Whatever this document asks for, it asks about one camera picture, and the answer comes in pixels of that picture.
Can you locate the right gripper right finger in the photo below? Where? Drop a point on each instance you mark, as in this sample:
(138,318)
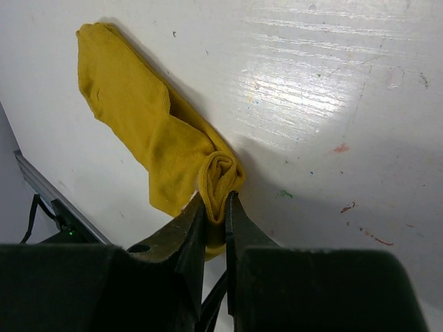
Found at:
(273,288)

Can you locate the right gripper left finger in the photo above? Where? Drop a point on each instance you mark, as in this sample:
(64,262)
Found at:
(156,285)

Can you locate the yellow sock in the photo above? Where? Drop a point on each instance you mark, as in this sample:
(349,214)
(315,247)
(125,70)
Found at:
(181,152)

